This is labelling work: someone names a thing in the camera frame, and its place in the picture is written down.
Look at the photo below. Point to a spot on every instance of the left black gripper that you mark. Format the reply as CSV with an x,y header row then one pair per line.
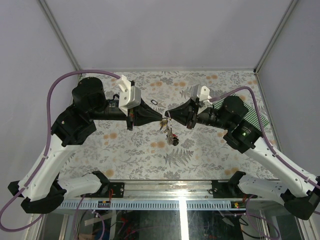
x,y
141,115

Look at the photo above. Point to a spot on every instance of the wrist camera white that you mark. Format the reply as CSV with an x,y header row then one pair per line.
x,y
129,95
201,95

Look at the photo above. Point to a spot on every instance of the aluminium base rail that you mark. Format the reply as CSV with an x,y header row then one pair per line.
x,y
156,190

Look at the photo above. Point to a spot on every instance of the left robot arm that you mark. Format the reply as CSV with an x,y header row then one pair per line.
x,y
41,190

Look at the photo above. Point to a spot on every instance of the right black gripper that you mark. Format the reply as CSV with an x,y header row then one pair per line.
x,y
181,113

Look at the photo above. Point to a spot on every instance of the white slotted cable duct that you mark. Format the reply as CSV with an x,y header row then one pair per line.
x,y
202,205

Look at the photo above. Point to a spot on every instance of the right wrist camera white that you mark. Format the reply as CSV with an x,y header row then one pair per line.
x,y
201,95

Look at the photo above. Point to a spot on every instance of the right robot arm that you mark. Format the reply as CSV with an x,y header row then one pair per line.
x,y
295,189

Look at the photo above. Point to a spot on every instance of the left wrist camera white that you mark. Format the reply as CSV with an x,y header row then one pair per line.
x,y
129,95

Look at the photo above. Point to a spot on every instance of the green striped folded cloth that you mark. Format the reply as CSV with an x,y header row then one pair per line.
x,y
251,115

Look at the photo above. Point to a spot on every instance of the large metal keyring with keys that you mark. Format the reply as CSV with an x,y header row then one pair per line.
x,y
166,127

